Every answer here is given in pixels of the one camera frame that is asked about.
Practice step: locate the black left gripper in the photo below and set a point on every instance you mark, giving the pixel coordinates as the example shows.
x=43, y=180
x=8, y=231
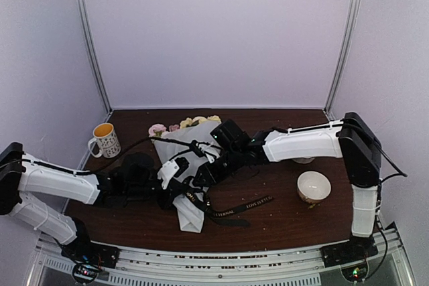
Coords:
x=175, y=188

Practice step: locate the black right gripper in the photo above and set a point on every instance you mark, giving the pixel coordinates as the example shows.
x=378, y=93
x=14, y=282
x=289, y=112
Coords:
x=211, y=175

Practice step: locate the white wrapping paper sheet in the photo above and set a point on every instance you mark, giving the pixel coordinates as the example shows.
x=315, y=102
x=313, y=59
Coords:
x=190, y=218

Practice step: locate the large yellow flower bunch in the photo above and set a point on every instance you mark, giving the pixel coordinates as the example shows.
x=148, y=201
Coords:
x=192, y=122

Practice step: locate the pink flower stem two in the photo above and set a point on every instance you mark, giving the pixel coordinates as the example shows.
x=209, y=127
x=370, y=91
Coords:
x=158, y=130

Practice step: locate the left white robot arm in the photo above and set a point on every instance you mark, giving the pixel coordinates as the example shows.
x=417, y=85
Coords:
x=134, y=180

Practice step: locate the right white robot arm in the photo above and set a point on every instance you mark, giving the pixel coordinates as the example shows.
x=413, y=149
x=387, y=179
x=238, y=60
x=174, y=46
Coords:
x=348, y=138

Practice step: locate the patterned white mug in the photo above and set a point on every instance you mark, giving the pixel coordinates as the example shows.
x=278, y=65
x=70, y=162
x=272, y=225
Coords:
x=104, y=142

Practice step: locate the white scalloped bowl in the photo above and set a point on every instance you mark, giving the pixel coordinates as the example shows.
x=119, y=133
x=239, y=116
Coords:
x=304, y=160

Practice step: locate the plain white round bowl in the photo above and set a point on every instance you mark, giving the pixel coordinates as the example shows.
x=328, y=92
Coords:
x=313, y=187

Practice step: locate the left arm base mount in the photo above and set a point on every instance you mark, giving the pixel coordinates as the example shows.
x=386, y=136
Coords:
x=90, y=259

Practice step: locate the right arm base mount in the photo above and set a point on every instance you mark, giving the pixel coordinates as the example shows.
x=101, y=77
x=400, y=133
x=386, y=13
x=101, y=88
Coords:
x=351, y=256

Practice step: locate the aluminium front rail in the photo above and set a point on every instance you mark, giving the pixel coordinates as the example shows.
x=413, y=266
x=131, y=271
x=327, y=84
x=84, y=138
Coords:
x=295, y=266

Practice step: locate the right aluminium corner post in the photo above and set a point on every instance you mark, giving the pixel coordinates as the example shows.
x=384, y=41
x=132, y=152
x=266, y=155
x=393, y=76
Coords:
x=352, y=16

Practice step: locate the aluminium corner post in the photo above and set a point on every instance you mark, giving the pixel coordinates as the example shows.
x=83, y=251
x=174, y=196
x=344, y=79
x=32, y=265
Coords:
x=92, y=56
x=352, y=16

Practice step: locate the left aluminium corner post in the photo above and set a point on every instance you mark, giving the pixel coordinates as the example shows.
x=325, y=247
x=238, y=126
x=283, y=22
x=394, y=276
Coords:
x=92, y=56

